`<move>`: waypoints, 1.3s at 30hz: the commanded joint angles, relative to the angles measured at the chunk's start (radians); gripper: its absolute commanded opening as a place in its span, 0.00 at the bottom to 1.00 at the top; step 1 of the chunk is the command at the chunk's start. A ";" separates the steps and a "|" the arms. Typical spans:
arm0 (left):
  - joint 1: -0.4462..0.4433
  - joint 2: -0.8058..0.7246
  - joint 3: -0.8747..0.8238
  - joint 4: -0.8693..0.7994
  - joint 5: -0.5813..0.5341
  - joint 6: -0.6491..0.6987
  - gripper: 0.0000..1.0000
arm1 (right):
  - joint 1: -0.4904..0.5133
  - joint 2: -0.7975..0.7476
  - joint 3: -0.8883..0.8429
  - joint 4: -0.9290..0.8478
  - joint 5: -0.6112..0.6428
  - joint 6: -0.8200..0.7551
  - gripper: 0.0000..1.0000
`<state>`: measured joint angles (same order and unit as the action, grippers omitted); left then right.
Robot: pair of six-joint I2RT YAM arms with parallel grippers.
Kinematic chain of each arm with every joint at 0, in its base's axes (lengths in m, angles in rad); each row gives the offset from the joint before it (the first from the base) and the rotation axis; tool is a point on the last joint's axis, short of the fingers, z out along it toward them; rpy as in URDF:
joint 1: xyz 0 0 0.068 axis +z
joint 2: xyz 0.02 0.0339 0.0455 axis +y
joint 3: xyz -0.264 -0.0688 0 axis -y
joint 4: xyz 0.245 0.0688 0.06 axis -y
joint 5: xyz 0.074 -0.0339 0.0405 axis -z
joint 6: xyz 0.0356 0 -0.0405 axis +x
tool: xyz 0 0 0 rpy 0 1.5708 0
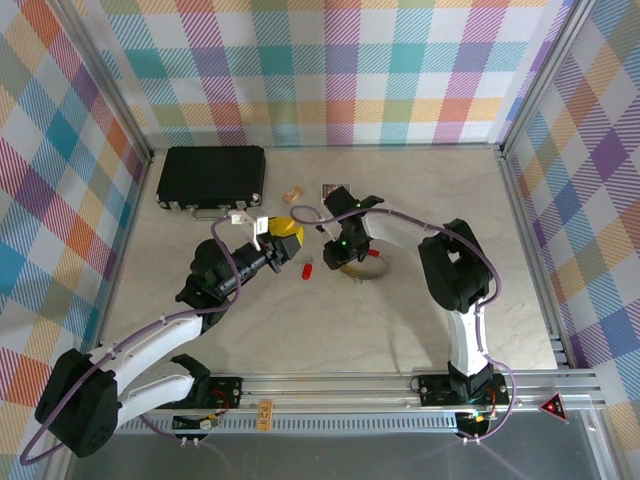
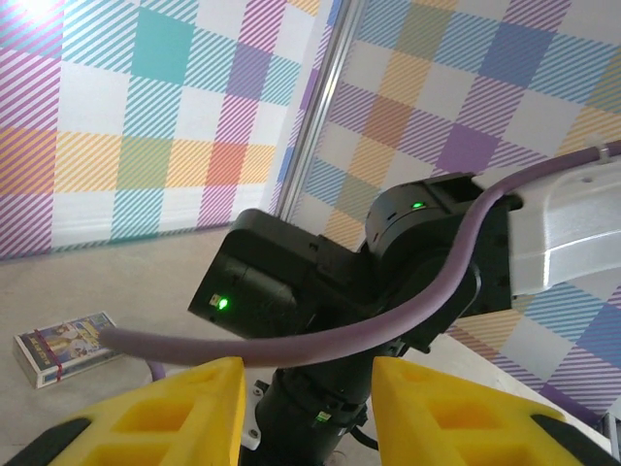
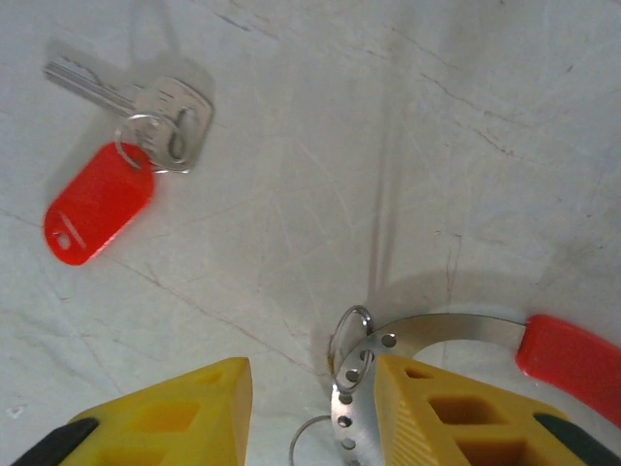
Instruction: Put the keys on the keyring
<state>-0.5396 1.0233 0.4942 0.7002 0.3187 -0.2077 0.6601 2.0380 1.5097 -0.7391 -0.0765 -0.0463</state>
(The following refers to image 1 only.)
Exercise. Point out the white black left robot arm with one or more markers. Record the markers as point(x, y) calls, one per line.
point(165, 336)

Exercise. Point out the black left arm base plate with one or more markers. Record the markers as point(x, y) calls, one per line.
point(227, 395)

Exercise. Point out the aluminium back frame rail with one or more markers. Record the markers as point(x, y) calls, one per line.
point(325, 146)

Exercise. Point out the small wooden tag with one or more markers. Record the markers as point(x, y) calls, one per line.
point(265, 415)

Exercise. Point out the aluminium frame post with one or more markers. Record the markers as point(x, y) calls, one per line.
point(542, 75)
point(116, 90)

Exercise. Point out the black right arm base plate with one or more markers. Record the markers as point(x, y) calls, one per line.
point(435, 392)

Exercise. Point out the grey metal front panel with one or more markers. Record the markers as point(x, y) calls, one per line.
point(325, 457)

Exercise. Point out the small wooden block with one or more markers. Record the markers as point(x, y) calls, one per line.
point(292, 194)

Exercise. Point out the red capped key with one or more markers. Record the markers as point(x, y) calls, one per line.
point(307, 271)

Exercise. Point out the small green circuit connector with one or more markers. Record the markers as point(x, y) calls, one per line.
point(475, 417)
point(207, 424)

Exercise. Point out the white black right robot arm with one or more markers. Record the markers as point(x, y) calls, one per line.
point(465, 340)

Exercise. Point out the aluminium side frame rail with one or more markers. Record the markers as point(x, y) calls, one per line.
point(527, 225)
point(128, 225)

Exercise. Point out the playing card box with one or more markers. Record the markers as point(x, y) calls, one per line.
point(330, 189)

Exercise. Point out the red triangle warning light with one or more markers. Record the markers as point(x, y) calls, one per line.
point(552, 407)

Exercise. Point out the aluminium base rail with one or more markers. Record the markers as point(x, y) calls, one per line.
point(325, 390)

